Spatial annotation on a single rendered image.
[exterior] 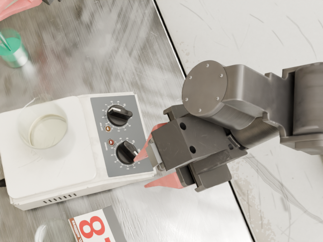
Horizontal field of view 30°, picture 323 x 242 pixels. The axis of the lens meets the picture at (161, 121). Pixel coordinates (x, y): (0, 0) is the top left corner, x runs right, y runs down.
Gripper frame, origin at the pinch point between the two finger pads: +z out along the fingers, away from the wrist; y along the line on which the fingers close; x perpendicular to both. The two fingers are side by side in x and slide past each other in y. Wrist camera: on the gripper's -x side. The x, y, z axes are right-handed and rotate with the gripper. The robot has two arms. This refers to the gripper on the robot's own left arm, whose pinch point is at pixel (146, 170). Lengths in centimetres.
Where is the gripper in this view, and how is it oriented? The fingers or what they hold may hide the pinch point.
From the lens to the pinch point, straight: 75.4
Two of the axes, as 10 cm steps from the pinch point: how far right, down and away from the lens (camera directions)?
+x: 5.8, -1.0, 8.1
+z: -7.2, 3.9, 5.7
